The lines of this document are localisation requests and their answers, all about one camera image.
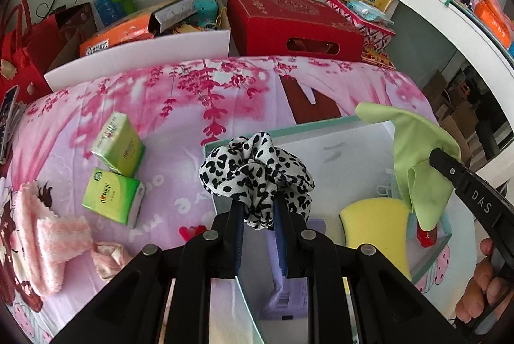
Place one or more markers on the teal round container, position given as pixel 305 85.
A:
pixel 207 9

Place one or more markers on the dark red paper bag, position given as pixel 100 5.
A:
pixel 72 30

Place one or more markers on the blue water bottle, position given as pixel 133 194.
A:
pixel 105 8

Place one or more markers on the red glossy object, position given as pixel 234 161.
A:
pixel 426 237

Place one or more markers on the white tray with teal rim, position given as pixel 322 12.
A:
pixel 345 167

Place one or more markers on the pink fluffy towel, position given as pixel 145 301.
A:
pixel 52 243

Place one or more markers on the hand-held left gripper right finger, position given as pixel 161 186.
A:
pixel 281 247

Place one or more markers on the red gold paper decoration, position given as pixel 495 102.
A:
pixel 377 58

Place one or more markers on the smartphone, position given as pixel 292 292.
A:
pixel 8 115

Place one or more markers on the white round table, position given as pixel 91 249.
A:
pixel 441 22

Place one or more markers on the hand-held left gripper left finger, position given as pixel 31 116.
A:
pixel 239 243

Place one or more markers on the purple wipes packet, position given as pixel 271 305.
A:
pixel 289 299

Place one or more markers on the person's right hand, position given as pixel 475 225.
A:
pixel 480 279

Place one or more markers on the green cloth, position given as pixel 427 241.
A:
pixel 417 151

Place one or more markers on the red white patterned box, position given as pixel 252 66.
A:
pixel 377 36

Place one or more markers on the red gift box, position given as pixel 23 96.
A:
pixel 281 26

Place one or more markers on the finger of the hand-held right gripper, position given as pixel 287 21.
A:
pixel 474 195

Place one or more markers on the leopard print scrunchie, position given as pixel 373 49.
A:
pixel 257 171

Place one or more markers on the orange box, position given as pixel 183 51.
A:
pixel 120 34

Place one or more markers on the orange packet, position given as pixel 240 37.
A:
pixel 496 16

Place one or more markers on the yellow sponge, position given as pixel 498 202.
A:
pixel 373 231

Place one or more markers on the green tissue pack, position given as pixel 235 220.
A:
pixel 112 193
pixel 118 147

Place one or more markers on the light blue packet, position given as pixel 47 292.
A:
pixel 367 10

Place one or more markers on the red handbag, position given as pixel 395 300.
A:
pixel 20 62

